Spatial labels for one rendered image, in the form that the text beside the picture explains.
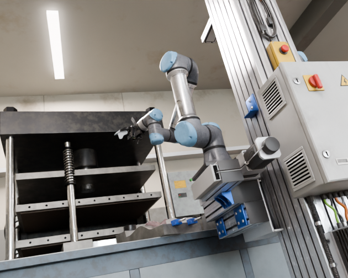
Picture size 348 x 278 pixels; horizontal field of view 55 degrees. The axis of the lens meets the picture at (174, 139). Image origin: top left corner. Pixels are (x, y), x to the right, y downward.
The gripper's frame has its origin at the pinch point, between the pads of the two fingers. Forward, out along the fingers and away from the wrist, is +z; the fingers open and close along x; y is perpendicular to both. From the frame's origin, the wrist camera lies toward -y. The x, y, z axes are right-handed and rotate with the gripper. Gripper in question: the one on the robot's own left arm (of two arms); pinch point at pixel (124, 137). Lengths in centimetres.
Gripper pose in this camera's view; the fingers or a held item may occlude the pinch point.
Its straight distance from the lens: 211.5
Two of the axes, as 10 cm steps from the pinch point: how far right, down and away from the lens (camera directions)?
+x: 7.8, 2.4, 5.8
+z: -6.2, 4.2, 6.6
